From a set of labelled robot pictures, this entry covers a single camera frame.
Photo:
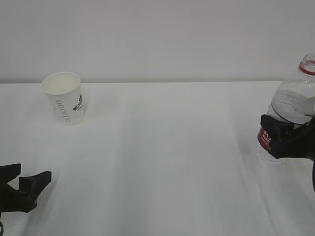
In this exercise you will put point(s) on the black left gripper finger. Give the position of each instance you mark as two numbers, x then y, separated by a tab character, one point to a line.
9	172
23	199

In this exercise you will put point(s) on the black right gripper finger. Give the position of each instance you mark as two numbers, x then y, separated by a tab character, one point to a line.
287	140

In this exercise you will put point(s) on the Nongfu Spring water bottle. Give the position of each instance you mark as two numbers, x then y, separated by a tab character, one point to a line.
294	99

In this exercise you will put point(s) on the white paper cup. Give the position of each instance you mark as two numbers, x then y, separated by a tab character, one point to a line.
63	90

